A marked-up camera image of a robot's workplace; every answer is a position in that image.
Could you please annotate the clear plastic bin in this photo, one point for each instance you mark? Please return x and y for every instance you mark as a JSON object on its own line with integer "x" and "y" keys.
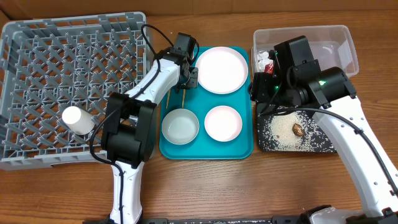
{"x": 332, "y": 46}

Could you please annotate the brown food scrap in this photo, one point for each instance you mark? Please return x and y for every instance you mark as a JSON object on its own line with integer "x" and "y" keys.
{"x": 298, "y": 130}

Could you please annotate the red snack wrapper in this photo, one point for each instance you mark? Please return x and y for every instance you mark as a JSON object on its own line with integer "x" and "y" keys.
{"x": 269, "y": 68}

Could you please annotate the large white plate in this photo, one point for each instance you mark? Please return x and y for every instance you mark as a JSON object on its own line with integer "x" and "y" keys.
{"x": 221, "y": 70}

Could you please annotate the white cup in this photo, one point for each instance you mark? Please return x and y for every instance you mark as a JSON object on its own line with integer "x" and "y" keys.
{"x": 77, "y": 120}

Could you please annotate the grey plastic dish rack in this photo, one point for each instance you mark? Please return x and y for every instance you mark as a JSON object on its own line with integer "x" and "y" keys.
{"x": 48, "y": 65}

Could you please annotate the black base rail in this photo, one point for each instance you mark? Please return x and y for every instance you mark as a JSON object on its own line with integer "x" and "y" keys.
{"x": 291, "y": 219}

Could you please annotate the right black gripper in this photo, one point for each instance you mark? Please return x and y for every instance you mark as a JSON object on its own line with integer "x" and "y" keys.
{"x": 257, "y": 88}

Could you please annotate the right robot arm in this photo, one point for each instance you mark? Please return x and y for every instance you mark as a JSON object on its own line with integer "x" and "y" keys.
{"x": 297, "y": 83}

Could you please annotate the teal plastic tray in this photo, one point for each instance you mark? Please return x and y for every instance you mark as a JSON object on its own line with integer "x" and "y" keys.
{"x": 200, "y": 101}

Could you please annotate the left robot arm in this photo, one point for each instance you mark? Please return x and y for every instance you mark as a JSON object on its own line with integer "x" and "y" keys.
{"x": 129, "y": 128}

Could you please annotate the black tray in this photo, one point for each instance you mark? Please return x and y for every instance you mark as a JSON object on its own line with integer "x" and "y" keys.
{"x": 264, "y": 143}

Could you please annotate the grey metal bowl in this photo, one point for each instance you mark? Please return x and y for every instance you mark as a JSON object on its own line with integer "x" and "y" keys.
{"x": 180, "y": 126}

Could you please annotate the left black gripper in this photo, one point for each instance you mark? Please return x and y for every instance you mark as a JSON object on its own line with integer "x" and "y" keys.
{"x": 194, "y": 81}

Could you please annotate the small white bowl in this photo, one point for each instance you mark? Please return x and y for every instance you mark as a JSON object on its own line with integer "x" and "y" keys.
{"x": 223, "y": 123}

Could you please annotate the wooden chopstick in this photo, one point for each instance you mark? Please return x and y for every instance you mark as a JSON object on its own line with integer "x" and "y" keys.
{"x": 183, "y": 98}
{"x": 168, "y": 99}

